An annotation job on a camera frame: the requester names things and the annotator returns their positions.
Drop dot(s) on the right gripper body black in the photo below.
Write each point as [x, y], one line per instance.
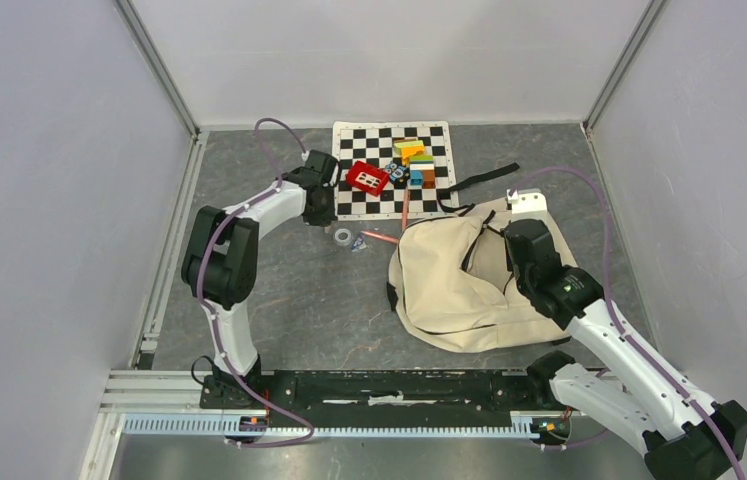
[522, 280]

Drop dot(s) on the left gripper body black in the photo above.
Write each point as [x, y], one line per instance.
[325, 214]

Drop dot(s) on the clear tape roll dispenser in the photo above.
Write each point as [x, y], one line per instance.
[346, 238]

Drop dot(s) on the pink pen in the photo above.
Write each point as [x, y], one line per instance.
[381, 237]
[405, 208]

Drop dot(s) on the cream canvas backpack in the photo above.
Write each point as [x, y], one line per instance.
[450, 286]

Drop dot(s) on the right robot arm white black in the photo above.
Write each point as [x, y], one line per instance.
[680, 431]

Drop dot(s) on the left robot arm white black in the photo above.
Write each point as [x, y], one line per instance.
[221, 259]

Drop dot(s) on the black white chessboard mat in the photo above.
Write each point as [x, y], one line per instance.
[373, 143]

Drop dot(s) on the blue black toy robot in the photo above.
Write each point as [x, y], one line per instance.
[398, 174]

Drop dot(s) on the green orange toy block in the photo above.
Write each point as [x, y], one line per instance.
[406, 149]

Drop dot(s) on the stacked colourful toy blocks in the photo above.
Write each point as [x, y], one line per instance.
[421, 171]

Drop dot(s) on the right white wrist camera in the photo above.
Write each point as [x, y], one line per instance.
[522, 202]

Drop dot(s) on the red toy brick frame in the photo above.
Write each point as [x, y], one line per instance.
[367, 178]

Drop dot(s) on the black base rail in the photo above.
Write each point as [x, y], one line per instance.
[401, 402]

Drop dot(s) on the aluminium frame post right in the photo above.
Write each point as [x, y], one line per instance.
[629, 52]

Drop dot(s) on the aluminium frame post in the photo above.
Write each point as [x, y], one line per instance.
[152, 56]
[629, 52]

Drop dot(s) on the aluminium frame post left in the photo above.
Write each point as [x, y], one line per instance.
[152, 56]

